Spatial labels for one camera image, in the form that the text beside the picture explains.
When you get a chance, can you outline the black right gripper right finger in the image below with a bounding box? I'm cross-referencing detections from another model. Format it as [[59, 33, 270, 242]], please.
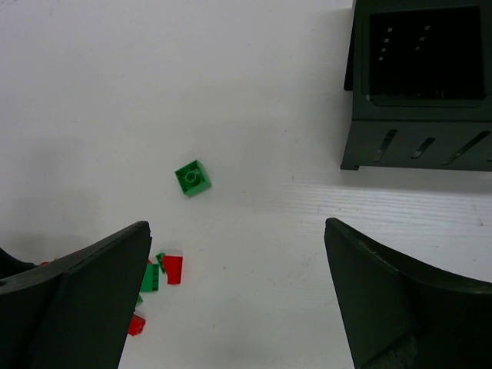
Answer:
[[324, 218, 491, 368]]

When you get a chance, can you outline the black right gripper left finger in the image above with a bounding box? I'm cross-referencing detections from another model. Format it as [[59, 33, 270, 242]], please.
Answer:
[[1, 221, 151, 368]]

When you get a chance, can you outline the small red lego brick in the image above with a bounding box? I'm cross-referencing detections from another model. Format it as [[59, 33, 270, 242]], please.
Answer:
[[128, 314, 146, 337]]

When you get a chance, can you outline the green square lego brick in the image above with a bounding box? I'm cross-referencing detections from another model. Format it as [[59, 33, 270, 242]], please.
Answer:
[[175, 160, 212, 197]]

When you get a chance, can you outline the black slotted container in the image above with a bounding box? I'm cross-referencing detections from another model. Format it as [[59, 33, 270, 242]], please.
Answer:
[[341, 0, 491, 171]]

